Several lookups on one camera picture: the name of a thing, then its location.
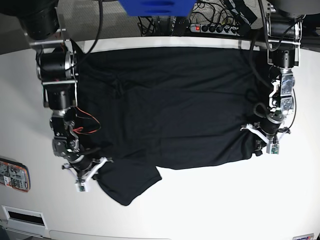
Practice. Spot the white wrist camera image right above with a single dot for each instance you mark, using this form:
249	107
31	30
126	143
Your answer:
273	143

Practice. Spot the white table cable slot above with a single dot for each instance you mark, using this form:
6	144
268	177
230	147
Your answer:
17	216

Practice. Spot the blue plastic bin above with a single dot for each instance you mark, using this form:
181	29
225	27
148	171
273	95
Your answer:
145	8

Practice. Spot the black box under bin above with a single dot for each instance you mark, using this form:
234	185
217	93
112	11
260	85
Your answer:
180	25

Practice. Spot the black T-shirt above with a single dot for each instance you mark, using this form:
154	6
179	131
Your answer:
167	107

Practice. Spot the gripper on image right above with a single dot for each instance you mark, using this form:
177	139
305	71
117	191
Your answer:
269	126

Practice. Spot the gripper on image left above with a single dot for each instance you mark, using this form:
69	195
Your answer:
82	163

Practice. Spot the power strip with red switch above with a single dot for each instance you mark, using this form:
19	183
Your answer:
214	29

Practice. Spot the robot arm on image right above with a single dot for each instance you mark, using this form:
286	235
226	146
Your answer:
282	35

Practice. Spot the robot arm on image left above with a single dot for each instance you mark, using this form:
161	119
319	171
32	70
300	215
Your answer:
57	67

